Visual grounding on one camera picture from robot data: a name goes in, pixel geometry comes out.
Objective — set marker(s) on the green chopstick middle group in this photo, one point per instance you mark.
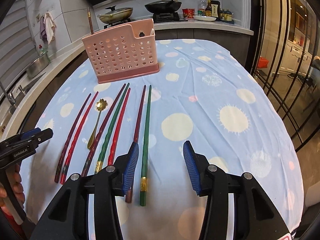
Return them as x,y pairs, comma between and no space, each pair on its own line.
102,154

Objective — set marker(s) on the small condiment jars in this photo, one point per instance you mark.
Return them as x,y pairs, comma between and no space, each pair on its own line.
226,16

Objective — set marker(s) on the red stool beyond glass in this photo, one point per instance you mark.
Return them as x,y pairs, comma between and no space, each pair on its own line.
262,63

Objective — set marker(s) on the maroon chopstick middle group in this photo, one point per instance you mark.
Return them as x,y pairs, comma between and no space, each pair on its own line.
93,148

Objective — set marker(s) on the dark soy sauce bottle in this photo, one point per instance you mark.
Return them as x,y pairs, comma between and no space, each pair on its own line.
215,4

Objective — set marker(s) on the black gas stove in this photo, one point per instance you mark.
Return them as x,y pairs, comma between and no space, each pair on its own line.
158,25

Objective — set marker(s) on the black wok with lid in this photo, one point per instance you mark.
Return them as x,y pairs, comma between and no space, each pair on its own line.
163,6

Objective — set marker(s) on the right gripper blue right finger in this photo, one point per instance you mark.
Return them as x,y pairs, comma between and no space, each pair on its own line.
192,164

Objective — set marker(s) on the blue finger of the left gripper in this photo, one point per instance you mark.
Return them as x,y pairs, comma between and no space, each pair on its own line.
29,134

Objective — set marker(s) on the purple hanging cloth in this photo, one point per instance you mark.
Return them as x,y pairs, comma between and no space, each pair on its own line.
43,34

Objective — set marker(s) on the person's left hand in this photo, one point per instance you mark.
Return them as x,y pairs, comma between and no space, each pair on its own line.
18,190

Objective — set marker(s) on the yellow-cap sauce bottle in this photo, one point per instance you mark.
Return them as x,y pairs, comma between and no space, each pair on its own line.
208,10

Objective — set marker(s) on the red chopstick group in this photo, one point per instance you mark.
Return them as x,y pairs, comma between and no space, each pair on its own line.
117,131

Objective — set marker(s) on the clear oil bottle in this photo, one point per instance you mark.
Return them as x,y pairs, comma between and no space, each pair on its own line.
202,8

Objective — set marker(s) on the maroon chopstick pair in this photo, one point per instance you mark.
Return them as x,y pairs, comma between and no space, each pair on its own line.
138,119

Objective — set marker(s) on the gold flower spoon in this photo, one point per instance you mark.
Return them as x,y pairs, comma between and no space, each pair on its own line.
100,106

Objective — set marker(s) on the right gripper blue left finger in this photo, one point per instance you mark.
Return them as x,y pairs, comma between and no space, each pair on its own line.
130,162

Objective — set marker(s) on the beige frying pan with lid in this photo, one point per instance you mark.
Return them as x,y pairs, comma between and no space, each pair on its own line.
115,15

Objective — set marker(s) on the white plate on counter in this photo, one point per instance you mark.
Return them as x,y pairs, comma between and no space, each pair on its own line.
204,18

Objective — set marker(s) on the green chopstick pair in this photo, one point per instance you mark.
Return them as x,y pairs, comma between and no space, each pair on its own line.
144,170

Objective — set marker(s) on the red snack cup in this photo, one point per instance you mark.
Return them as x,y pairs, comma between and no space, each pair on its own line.
188,13

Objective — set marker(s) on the white hanging towel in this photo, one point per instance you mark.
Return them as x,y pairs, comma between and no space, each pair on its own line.
50,27

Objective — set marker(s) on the blue planet-print tablecloth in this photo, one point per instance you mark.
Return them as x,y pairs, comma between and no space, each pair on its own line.
201,94

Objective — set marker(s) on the pink perforated utensil holder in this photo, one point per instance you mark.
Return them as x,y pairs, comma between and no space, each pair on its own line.
122,52

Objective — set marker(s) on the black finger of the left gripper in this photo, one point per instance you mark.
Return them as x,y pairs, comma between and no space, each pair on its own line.
40,137

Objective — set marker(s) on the steel pot on counter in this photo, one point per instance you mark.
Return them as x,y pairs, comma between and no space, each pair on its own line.
38,65

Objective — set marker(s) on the chrome sink faucet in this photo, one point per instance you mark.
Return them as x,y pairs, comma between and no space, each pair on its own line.
14,101

